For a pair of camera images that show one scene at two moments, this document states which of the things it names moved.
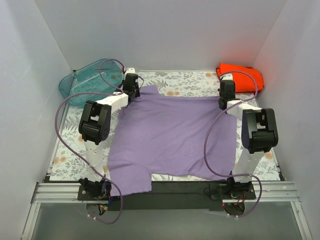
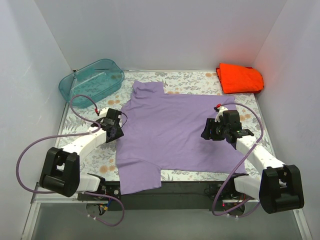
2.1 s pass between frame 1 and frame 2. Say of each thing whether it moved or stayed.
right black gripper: moved
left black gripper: moved
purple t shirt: moved
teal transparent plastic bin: stayed
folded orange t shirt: stayed
